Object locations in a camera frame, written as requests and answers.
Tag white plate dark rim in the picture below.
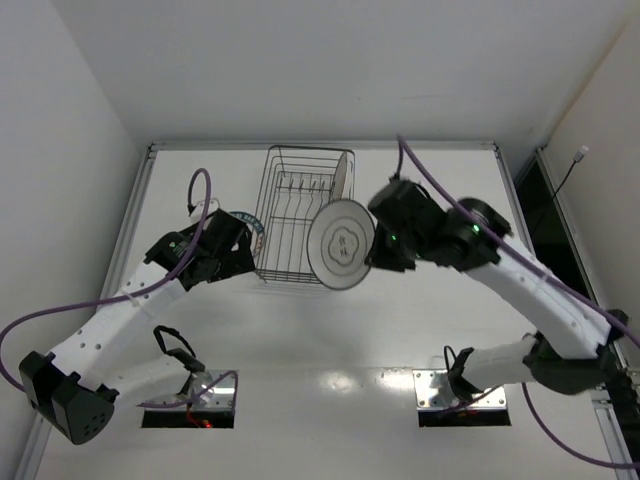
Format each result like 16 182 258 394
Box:
306 199 375 291

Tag orange sunburst plate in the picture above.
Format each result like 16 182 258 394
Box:
331 152 349 200

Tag wire dish rack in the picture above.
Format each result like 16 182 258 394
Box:
256 144 356 285

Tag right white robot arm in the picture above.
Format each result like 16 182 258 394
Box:
366 179 623 403

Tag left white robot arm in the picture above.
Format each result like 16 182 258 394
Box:
19 209 255 445

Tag green rimmed lettered plate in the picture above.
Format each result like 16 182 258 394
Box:
231 211 265 258

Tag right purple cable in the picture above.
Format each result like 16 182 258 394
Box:
396 133 640 471

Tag purple cable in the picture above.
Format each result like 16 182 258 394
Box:
0 168 240 409
396 133 640 471

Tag left black base cable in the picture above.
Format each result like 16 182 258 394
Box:
152 324 205 371

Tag black base cable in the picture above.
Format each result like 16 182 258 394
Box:
442 343 459 381
152 324 205 371

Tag right black base cable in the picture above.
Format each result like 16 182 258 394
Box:
442 343 459 381

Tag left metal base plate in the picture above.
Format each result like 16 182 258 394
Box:
140 370 239 412

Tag metal base plate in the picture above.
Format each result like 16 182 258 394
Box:
413 369 507 414
140 370 239 412

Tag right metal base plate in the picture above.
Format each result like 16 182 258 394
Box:
413 369 507 414

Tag wall cable with white plug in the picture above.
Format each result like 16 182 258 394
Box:
549 145 590 199

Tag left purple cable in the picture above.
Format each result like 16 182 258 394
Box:
0 168 240 409

